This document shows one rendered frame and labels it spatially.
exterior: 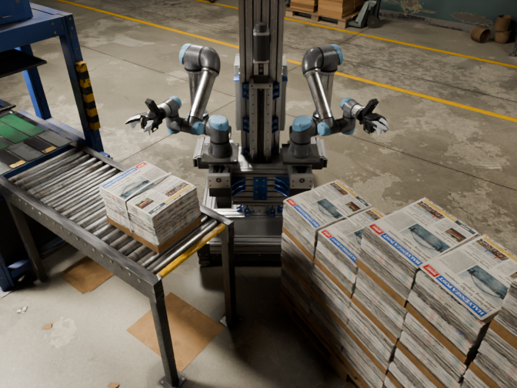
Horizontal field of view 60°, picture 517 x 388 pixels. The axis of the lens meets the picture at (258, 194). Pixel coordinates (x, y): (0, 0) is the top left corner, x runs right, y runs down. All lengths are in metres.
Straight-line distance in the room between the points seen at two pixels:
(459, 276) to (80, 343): 2.11
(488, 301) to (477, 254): 0.23
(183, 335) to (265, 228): 0.91
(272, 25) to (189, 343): 1.87
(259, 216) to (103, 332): 1.26
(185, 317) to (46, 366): 0.81
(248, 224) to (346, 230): 1.11
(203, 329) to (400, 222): 1.43
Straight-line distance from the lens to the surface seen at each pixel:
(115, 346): 2.90
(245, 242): 3.05
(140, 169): 2.33
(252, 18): 2.65
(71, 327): 3.06
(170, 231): 2.14
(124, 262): 2.17
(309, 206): 2.37
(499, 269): 1.91
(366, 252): 1.98
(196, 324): 2.89
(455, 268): 1.85
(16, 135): 3.41
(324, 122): 2.46
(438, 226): 2.01
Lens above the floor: 2.28
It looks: 37 degrees down
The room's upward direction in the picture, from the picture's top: straight up
